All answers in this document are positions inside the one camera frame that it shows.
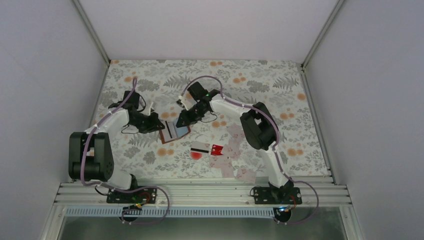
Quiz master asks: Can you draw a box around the brown leather card holder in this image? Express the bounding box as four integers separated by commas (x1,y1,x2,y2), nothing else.
159,119,191,144

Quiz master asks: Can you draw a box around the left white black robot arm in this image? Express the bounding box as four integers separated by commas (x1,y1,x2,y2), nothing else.
68,90,165,203

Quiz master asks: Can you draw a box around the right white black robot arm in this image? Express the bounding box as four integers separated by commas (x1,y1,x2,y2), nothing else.
176,82,290,204

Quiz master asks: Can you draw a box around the white card black stripe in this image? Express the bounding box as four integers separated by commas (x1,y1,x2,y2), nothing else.
190,141,211,154

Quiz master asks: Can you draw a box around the red card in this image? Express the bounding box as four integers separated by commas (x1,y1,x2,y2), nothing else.
210,144,224,156

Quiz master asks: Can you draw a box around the white pink card middle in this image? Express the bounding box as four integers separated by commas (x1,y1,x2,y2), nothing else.
227,123,245,160

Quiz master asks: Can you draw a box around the white pink card lowest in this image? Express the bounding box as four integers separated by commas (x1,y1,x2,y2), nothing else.
235,168,257,183

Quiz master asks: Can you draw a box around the floral patterned table mat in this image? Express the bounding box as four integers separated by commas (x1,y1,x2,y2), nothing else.
94,60,328,179

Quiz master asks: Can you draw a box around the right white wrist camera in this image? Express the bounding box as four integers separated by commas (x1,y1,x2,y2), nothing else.
176,95,192,111

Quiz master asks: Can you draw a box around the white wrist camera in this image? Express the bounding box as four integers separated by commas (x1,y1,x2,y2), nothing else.
176,95,192,111
146,101,155,116

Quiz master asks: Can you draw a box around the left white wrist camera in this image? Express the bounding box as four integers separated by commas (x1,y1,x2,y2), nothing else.
146,101,155,116

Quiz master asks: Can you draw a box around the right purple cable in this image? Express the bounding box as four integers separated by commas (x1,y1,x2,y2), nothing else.
181,75,320,226

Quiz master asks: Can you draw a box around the purple cable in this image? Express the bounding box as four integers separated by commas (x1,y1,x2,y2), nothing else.
80,76,171,227
181,75,320,226

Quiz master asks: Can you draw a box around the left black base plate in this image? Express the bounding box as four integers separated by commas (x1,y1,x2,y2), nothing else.
106,186,158,205

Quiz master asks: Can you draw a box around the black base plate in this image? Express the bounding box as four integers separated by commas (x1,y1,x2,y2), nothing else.
249,186,303,205
106,186,158,205

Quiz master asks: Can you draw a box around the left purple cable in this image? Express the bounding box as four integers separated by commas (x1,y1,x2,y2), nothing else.
80,76,171,227

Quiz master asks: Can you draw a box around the blue slotted cable duct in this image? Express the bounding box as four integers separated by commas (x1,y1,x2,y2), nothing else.
64,206,275,219

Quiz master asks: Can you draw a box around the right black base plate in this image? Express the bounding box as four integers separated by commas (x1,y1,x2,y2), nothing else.
249,186,303,205

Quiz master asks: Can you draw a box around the aluminium rail frame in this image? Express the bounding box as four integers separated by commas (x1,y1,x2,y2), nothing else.
54,179,352,207

